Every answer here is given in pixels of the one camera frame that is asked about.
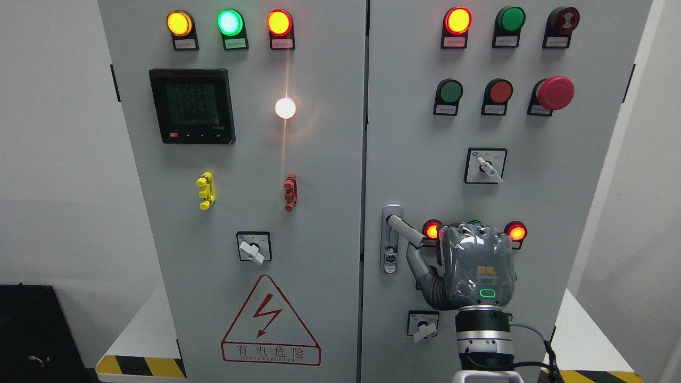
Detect grey robot hand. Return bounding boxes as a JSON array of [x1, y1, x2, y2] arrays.
[[406, 223, 515, 311]]

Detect silver cabinet door handle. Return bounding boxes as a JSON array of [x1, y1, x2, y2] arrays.
[[380, 204, 426, 276]]

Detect grey right cabinet door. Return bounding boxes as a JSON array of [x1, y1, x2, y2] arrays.
[[361, 1, 652, 382]]

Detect grey cabinet door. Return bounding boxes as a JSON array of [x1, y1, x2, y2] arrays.
[[99, 1, 368, 382], [361, 1, 652, 382]]

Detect grey left cabinet door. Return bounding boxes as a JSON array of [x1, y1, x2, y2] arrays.
[[99, 1, 368, 382]]

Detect red-orange indicator light left door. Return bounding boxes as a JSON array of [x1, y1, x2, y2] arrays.
[[266, 8, 296, 50]]

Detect red lit indicator mid right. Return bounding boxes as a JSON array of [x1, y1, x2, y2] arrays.
[[504, 221, 528, 250]]

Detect red lit indicator mid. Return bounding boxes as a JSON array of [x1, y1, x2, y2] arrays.
[[422, 219, 443, 247], [504, 221, 528, 250]]

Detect red lit indicator mid left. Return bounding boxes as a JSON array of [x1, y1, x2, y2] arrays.
[[422, 219, 443, 247]]

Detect red push button upper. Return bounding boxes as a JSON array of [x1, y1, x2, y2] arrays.
[[481, 78, 513, 116]]

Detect green push button upper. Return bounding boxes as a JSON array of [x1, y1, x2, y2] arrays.
[[433, 78, 463, 116]]

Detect red emergency stop button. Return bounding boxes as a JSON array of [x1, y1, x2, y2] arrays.
[[526, 76, 576, 116]]

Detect red plastic clip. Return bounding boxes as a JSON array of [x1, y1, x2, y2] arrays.
[[283, 173, 298, 212]]

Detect red triangle danger sign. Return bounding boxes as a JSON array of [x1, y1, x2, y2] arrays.
[[221, 274, 321, 366]]

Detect green indicator top right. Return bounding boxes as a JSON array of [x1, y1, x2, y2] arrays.
[[492, 6, 526, 48]]

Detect red lit indicator top right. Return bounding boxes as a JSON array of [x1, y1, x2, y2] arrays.
[[441, 6, 472, 50]]

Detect white lit indicator light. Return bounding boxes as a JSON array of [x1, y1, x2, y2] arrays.
[[275, 97, 297, 120]]

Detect dark red buzzer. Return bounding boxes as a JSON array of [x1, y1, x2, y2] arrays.
[[542, 6, 580, 49]]

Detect yellow plastic clip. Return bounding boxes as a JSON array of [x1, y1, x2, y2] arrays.
[[195, 171, 215, 211]]

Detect black digital power meter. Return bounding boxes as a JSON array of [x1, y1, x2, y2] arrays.
[[149, 68, 236, 145]]

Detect white platform with hazard stripes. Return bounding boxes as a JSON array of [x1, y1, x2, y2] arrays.
[[92, 285, 645, 382]]

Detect green lit indicator light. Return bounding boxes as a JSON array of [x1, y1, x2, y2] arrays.
[[216, 8, 248, 51]]

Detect yellow indicator light top left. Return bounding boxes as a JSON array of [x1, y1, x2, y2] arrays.
[[166, 10, 200, 51]]

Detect black box bottom left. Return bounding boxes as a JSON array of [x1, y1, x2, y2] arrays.
[[1, 284, 89, 382]]

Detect white selector switch bottom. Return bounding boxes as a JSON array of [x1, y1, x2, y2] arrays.
[[407, 310, 439, 343]]

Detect white selector switch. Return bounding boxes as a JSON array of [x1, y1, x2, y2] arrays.
[[407, 310, 439, 343], [464, 147, 508, 184]]

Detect white selector switch right upper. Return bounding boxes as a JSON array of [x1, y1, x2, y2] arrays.
[[464, 147, 508, 184]]

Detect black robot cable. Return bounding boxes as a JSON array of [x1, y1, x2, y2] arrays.
[[464, 322, 566, 383]]

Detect white selector switch left door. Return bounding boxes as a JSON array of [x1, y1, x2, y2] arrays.
[[236, 231, 272, 265]]

